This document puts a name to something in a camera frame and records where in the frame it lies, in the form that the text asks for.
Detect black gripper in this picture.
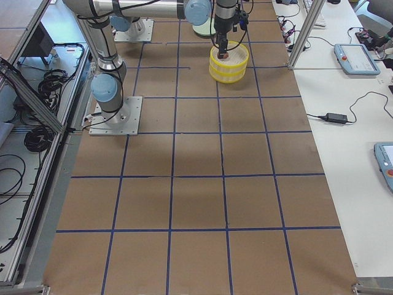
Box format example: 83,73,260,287
216,30,228,58

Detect yellow bamboo steamer layer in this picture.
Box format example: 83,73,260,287
209,66,246,84
209,41,249,71

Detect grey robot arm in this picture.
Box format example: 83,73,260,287
177,0,249,60
64,1,188,123

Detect light green plate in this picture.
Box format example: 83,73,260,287
192,21,216,38

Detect white keyboard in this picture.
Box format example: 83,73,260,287
302,0,328,29

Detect blue teach pendant upper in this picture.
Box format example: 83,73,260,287
333,44,380,76

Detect blue teach pendant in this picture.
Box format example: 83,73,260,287
333,44,380,76
374,142,393,191

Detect blue teach pendant lower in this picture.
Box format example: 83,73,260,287
374,142,393,191

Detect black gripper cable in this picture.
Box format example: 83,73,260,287
208,0,255,52

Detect red black wired device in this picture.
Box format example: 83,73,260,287
277,15,296,52

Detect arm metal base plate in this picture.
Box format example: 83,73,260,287
111,18,154,43
88,96,143,136

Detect aluminium frame post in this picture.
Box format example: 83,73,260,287
288,0,325,69

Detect black power brick with cable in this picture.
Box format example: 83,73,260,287
306,91,392,125

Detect coiled black cables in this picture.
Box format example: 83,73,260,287
23,69,77,153

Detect aluminium frame rail left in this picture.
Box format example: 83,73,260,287
1,1,94,294

